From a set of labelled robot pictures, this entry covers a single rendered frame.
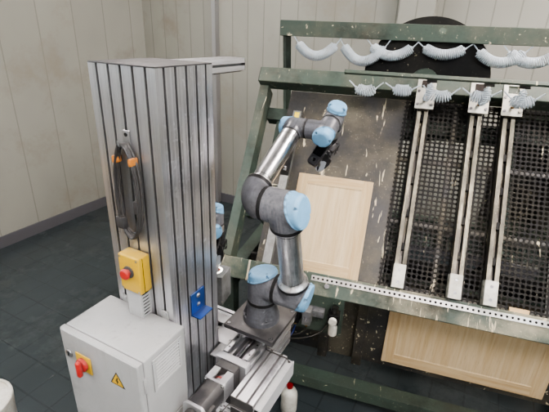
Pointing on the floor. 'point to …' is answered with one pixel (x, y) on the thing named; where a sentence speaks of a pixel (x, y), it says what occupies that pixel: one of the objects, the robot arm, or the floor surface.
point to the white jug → (288, 398)
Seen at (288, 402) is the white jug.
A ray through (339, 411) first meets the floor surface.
